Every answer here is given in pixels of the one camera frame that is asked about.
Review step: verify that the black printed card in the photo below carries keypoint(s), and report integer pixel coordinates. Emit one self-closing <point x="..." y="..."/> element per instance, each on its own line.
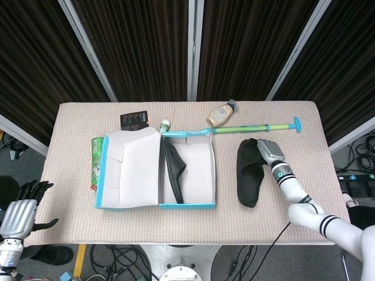
<point x="134" y="120"/>

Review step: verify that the green chip can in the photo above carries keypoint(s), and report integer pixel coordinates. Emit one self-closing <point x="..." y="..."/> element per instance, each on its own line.
<point x="96" y="158"/>

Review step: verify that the green blue hand pump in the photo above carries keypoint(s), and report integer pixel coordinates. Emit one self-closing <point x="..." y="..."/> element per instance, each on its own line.
<point x="243" y="128"/>

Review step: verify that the black partition panel grey frame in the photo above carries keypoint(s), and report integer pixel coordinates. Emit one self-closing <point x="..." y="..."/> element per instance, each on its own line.
<point x="137" y="44"/>
<point x="249" y="44"/>
<point x="29" y="58"/>
<point x="351" y="58"/>

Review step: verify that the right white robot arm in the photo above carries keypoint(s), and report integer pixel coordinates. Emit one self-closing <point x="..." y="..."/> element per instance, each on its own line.
<point x="304" y="213"/>

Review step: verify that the black slipper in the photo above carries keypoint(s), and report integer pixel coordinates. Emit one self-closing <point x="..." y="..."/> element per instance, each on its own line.
<point x="249" y="184"/>
<point x="175" y="172"/>

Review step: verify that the black power strip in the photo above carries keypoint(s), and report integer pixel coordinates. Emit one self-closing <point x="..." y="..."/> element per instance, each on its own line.
<point x="356" y="176"/>

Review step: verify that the small green white bottle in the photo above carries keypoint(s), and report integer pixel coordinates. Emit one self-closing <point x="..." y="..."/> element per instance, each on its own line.
<point x="165" y="126"/>

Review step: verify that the yellow floor tape strip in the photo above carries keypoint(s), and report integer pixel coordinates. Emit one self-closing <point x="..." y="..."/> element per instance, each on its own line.
<point x="79" y="260"/>

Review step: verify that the black shoe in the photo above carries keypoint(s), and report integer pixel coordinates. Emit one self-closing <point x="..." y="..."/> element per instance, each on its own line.
<point x="55" y="254"/>

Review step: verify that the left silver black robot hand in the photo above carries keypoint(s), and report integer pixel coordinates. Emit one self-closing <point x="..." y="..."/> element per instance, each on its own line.
<point x="19" y="216"/>

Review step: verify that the white blue shoebox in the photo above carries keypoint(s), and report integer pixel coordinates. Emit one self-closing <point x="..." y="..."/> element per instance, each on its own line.
<point x="134" y="175"/>

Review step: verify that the blue sticky note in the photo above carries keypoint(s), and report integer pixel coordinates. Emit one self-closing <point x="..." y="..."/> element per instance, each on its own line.
<point x="65" y="276"/>

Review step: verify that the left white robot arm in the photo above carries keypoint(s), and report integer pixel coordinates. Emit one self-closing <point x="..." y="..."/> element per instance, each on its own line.
<point x="10" y="254"/>

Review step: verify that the beige sauce bottle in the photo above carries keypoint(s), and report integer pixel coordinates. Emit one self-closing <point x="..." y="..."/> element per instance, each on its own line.
<point x="219" y="114"/>

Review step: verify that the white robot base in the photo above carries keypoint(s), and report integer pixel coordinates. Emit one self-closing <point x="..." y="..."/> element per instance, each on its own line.
<point x="180" y="263"/>

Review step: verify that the beige woven table cloth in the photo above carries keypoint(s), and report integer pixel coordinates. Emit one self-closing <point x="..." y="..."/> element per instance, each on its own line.
<point x="187" y="228"/>

